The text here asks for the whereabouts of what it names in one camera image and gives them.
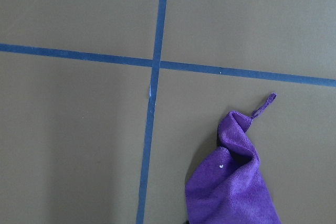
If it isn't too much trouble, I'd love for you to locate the purple microfiber towel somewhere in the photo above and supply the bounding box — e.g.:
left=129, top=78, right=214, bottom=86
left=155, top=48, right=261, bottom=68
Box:
left=185, top=93, right=281, bottom=223

